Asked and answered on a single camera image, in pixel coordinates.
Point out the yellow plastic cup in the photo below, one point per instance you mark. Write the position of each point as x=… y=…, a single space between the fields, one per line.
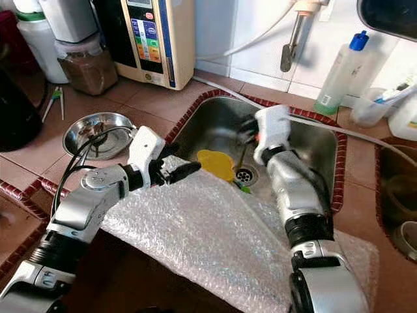
x=215 y=163

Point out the stainless steel bowl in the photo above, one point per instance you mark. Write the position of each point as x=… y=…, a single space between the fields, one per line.
x=81 y=147

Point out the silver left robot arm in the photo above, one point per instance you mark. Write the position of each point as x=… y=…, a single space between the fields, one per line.
x=88 y=208

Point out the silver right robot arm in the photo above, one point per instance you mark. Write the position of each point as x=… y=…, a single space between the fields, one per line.
x=296 y=189

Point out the large steel sink basin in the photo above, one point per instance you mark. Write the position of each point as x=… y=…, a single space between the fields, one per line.
x=212 y=124

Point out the round sink drain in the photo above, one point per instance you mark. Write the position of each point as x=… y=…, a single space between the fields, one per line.
x=246 y=175

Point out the small green object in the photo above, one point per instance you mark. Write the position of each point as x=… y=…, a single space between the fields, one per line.
x=244 y=189

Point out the clear bubble wrap sheet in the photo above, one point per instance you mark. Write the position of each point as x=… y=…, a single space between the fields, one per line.
x=202 y=241

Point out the metal faucet spout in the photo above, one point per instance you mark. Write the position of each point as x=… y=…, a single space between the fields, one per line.
x=290 y=49

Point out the blue cap dish soap bottle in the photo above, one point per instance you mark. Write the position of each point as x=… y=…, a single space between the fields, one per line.
x=339 y=78

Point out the clear jar with brown powder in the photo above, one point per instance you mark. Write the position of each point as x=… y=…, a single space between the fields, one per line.
x=88 y=72

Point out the beige water ionizer appliance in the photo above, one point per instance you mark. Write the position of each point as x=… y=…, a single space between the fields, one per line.
x=146 y=39

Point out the clear plastic cup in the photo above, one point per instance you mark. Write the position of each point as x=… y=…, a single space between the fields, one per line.
x=368 y=112

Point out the white green tongs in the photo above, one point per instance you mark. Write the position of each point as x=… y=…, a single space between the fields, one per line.
x=53 y=99

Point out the white faucet fitting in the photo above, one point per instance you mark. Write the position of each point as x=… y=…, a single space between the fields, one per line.
x=309 y=6

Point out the black kettle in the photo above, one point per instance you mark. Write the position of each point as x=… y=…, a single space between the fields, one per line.
x=16 y=114

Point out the white blue toothbrush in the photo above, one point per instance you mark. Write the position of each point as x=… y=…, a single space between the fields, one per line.
x=397 y=91

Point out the small dark sink basin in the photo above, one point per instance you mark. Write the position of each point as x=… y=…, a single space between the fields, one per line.
x=397 y=182

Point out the white jug with green lid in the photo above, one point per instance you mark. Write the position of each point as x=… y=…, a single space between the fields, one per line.
x=42 y=49

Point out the grey white appliance housing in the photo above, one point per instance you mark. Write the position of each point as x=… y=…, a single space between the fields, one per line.
x=68 y=19

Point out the dark frying pan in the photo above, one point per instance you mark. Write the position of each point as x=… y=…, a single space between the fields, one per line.
x=391 y=16

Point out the white ceramic cup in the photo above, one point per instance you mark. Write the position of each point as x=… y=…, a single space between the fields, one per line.
x=407 y=241

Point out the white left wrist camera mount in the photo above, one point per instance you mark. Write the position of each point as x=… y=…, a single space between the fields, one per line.
x=146 y=147

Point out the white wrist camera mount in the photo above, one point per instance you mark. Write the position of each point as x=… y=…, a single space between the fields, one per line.
x=146 y=147
x=273 y=127

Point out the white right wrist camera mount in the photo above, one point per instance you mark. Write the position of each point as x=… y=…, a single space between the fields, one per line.
x=273 y=127

